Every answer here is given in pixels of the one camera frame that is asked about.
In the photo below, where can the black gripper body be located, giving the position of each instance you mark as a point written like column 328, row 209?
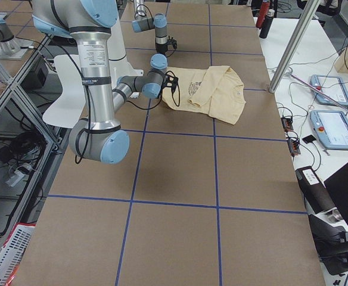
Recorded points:
column 164, row 88
column 161, row 50

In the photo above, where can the beige long-sleeve printed shirt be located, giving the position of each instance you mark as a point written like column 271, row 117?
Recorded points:
column 216, row 92

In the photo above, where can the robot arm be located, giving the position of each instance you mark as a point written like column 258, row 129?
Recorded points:
column 144, row 20
column 99, row 136

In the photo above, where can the black water bottle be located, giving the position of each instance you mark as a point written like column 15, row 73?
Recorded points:
column 267, row 24

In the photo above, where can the white plastic chair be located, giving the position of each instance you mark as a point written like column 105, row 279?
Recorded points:
column 70, row 106

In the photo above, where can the red water bottle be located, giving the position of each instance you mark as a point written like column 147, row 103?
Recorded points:
column 262, row 12

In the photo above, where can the brown paper table cover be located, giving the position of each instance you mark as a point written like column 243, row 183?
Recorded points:
column 196, row 201

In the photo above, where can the far blue teach pendant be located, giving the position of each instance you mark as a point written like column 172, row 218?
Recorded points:
column 333, row 86

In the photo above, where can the blue teach pendant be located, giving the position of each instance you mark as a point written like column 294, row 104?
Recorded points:
column 333, row 86
column 331, row 128

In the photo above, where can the near blue teach pendant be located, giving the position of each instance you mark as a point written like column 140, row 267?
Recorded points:
column 331, row 128

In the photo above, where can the white red plastic basket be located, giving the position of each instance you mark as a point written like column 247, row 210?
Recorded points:
column 12, row 251

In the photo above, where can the grey aluminium frame post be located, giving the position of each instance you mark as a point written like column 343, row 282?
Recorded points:
column 301, row 26

